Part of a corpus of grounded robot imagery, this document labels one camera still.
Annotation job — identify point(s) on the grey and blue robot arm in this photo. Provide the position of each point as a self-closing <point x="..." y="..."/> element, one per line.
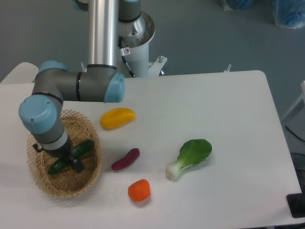
<point x="41" y="112"/>

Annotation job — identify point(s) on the blue plastic bag right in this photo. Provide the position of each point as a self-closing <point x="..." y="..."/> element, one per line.
<point x="289" y="13"/>

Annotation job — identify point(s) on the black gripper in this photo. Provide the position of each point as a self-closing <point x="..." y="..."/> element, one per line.
<point x="59" y="146"/>

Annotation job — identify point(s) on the black device at edge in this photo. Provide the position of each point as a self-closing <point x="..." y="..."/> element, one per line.
<point x="296" y="203"/>

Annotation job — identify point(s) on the orange carrot piece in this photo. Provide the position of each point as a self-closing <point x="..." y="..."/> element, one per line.
<point x="139" y="190"/>

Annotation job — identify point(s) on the dark green cucumber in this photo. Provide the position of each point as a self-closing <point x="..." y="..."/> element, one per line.
<point x="78" y="151"/>

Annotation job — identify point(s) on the white chair back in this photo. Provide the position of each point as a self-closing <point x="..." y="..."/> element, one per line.
<point x="25" y="72"/>

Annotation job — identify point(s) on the green bok choy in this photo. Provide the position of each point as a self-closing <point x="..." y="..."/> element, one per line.
<point x="191" y="153"/>

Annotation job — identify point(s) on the yellow mango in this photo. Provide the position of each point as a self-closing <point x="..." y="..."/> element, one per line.
<point x="116" y="118"/>

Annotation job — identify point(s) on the purple sweet potato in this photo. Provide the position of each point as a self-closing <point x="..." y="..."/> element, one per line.
<point x="127" y="160"/>

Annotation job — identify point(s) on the blue plastic bag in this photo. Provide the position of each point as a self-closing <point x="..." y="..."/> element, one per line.
<point x="236" y="4"/>
<point x="289" y="13"/>

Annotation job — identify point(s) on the white frame at right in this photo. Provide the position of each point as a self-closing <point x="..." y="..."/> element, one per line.
<point x="295" y="107"/>

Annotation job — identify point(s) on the blue plastic bag left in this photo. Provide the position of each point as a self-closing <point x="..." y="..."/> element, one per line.
<point x="236" y="4"/>

